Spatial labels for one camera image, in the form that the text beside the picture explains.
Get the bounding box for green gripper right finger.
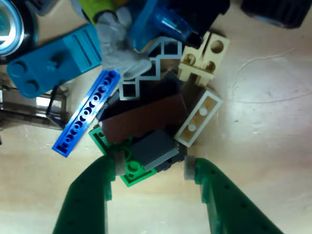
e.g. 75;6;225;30
184;155;285;234

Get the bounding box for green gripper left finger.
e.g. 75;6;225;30
52;150;127;234

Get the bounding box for dark grey striped Lego brick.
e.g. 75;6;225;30
130;129;188;173

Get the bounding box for green Lego plate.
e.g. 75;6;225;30
89;126;158;188

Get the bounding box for long blue Lego plate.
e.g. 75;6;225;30
52;69;121;158

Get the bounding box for white hollow Lego brick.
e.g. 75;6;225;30
173;90;224;148

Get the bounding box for reddish brown Lego piece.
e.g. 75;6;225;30
99;94;190;144

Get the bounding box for dark translucent Lego piece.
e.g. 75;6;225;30
0;86;68;131

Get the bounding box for dark navy Lego piece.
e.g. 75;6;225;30
101;72;185;120

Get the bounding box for teal Lego plate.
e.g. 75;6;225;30
6;23;102;99

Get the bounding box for light grey Lego figure piece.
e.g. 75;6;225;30
96;7;152;78

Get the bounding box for grey lattice Lego piece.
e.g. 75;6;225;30
118;37;183;101

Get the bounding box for Lego wheel with teal hub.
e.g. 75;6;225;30
0;0;39;65

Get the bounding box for transparent blue Lego piece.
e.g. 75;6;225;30
129;0;198;52

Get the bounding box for yellow-green Lego piece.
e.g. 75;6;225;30
78;0;122;25

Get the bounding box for black Lego tire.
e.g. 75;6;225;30
240;0;312;29

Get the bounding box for thin white thread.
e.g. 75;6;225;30
229;47;312;103

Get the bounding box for tan Lego bracket brick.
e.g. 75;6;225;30
177;31;231;86

